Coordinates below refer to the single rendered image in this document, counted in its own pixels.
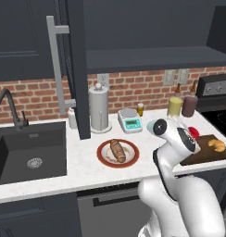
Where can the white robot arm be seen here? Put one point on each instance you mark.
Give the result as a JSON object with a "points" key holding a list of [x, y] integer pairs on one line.
{"points": [[179, 197]]}

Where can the small yellow glass jar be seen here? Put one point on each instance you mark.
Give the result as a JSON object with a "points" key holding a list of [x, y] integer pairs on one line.
{"points": [[140, 109]]}

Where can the small white jar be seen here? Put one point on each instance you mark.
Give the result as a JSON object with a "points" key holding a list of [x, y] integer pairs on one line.
{"points": [[72, 118]]}

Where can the dark open cabinet door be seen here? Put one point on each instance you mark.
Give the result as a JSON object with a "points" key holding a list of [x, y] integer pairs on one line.
{"points": [[79, 77]]}

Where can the dark wooden cutting board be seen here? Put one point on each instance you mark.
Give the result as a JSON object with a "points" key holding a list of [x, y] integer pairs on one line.
{"points": [[207, 155]]}

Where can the golden croissant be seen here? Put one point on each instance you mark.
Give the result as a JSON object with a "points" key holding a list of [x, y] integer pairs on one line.
{"points": [[217, 145]]}

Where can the dark closed cabinet door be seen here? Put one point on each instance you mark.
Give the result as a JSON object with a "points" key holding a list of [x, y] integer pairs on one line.
{"points": [[22, 40]]}

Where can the dark base cabinet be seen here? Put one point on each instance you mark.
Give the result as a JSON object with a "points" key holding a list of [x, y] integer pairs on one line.
{"points": [[219, 182]]}

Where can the dark base cabinet door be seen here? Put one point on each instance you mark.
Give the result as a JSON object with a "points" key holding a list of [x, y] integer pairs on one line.
{"points": [[34, 219]]}

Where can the white kitchen scale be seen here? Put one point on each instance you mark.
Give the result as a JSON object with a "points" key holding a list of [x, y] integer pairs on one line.
{"points": [[130, 122]]}

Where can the grey paper towel roll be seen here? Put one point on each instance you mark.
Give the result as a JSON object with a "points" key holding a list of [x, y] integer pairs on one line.
{"points": [[98, 108]]}

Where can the brown baguette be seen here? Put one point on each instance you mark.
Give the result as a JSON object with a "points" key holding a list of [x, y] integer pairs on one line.
{"points": [[118, 151]]}

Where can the red rimmed plate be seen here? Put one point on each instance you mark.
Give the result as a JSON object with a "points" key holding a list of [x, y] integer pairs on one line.
{"points": [[102, 154]]}

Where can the yellow bottle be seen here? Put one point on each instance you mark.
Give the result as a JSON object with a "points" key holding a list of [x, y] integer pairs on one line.
{"points": [[175, 106]]}

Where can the dark brown bottle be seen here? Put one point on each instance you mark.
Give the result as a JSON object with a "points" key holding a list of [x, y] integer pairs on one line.
{"points": [[189, 106]]}

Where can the black sink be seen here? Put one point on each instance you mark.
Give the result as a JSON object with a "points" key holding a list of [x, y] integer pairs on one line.
{"points": [[28, 145]]}

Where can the grey dishwasher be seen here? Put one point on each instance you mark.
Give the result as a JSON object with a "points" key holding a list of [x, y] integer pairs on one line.
{"points": [[118, 219]]}

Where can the black tap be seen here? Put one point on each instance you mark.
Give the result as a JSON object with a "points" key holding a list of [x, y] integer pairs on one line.
{"points": [[11, 103]]}

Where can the black stove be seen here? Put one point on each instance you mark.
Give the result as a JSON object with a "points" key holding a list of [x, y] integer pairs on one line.
{"points": [[216, 89]]}

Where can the dark range hood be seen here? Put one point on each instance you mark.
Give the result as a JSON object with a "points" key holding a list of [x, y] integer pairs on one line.
{"points": [[220, 29]]}

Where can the grey wall outlet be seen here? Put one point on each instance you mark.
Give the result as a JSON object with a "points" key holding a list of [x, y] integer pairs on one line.
{"points": [[103, 79], [183, 76], [169, 77]]}

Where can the dark wall cabinet body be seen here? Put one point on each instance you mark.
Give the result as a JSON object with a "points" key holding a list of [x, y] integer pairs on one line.
{"points": [[148, 58]]}

